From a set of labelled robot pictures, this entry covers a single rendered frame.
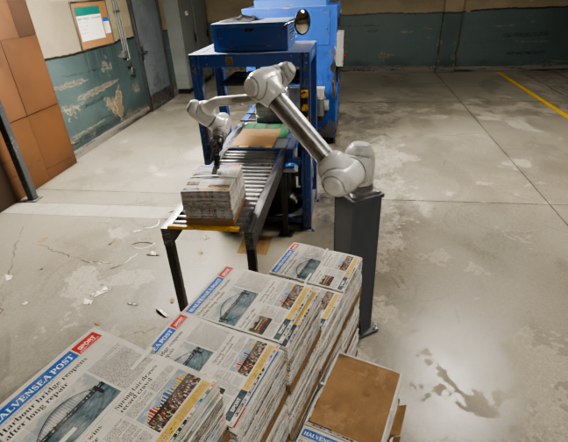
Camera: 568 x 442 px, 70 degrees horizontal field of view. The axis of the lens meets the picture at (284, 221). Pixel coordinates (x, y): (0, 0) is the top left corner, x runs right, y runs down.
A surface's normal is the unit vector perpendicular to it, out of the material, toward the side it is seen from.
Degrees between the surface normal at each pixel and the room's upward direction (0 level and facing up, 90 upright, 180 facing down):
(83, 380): 1
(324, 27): 90
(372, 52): 90
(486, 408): 0
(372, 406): 0
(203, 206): 90
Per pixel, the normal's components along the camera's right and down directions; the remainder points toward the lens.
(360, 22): -0.15, 0.51
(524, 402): -0.04, -0.86
